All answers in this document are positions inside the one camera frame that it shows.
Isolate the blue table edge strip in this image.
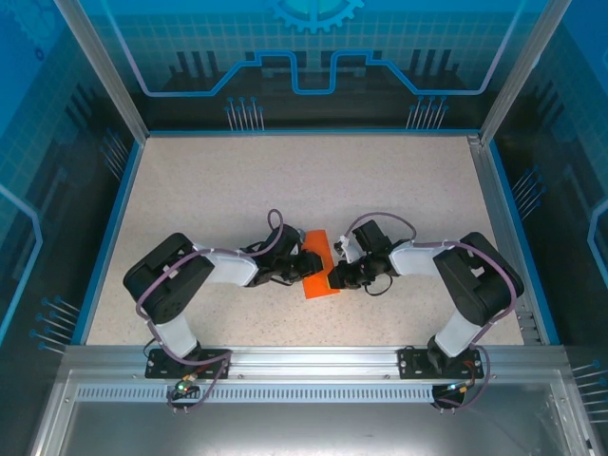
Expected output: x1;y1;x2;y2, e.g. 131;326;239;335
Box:
144;126;482;140
77;140;146;347
487;140;561;347

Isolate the thin black right gripper cable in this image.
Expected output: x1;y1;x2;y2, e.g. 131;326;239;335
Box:
365;275;393;297

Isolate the blue circuit graphic wall panel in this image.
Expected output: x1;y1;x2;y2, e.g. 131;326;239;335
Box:
0;0;143;456
488;0;608;456

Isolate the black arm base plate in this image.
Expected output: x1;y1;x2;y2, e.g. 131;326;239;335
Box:
144;348;233;381
397;346;482;381

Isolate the aluminium side rail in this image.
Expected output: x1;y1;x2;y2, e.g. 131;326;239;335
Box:
466;134;547;347

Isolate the aluminium frame post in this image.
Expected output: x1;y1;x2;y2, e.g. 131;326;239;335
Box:
478;0;574;146
52;0;149;143

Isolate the aluminium mounting rail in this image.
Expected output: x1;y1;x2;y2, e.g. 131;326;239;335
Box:
64;344;569;384

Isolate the blue gear graphic wall panel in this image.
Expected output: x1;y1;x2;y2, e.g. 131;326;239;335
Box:
78;0;547;132

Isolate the slotted grey cable duct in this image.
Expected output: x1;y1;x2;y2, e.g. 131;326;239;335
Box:
75;385;443;404

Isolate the orange paper sheet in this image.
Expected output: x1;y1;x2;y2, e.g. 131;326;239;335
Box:
301;229;341;301

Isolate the small adapter board with LED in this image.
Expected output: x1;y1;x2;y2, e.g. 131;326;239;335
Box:
441;379;478;396
171;377;200;399

